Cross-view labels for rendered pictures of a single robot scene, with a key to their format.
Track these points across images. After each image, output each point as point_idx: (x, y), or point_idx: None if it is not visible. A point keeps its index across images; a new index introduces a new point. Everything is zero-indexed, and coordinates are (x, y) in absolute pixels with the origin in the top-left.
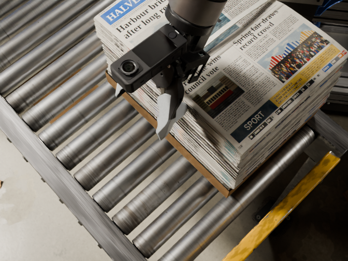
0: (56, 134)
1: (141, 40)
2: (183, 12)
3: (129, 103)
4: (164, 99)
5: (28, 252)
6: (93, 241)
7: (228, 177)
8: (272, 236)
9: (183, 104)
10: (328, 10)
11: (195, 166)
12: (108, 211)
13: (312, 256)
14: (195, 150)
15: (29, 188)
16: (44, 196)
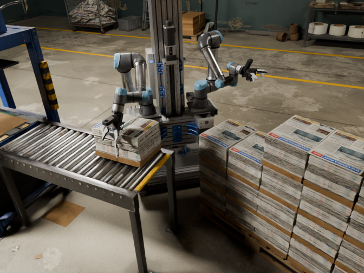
0: (82, 171)
1: None
2: (115, 109)
3: (104, 160)
4: (115, 131)
5: None
6: (95, 262)
7: (137, 155)
8: (176, 234)
9: (120, 135)
10: (164, 142)
11: (129, 163)
12: None
13: (194, 235)
14: (127, 156)
15: (57, 252)
16: (65, 253)
